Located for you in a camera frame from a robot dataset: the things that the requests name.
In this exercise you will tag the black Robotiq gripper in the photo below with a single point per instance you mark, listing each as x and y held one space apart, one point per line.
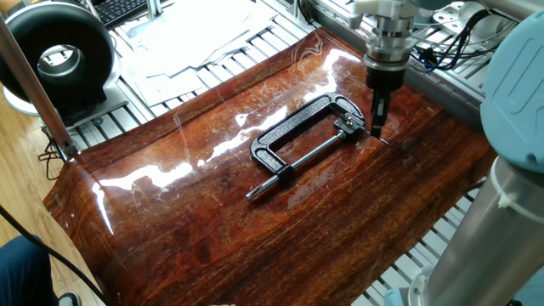
384 78

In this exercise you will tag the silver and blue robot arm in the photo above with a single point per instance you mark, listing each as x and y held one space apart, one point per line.
510 106

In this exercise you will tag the slanted aluminium post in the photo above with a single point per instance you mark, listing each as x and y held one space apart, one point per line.
34 89

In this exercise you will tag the black metal C-clamp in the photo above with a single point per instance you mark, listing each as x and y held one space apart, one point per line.
293 123

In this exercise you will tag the long aluminium frame rail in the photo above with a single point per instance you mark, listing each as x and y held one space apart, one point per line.
442 91

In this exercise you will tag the thin black clock hand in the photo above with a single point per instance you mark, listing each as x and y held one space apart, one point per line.
381 139

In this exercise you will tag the dark shoe with white edge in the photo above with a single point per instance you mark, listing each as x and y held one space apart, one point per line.
69 299

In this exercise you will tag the small black clock movement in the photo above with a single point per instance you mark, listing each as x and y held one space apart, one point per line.
349 126

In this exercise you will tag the black computer keyboard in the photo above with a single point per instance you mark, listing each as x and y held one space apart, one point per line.
119 9

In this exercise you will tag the glossy wood-grain mat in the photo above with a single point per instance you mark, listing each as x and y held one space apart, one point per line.
255 221

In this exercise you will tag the perforated aluminium base plate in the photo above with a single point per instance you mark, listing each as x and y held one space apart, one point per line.
450 17

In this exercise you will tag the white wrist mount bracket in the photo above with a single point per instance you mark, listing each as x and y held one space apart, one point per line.
382 7

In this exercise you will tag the leg in blue trousers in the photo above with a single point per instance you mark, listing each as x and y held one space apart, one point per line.
23 274

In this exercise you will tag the white device base plate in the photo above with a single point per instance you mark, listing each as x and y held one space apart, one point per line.
112 102

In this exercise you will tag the white paper sheets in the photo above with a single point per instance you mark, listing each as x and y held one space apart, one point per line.
191 38

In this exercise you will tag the short upright aluminium post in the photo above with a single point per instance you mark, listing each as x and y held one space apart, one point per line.
154 7

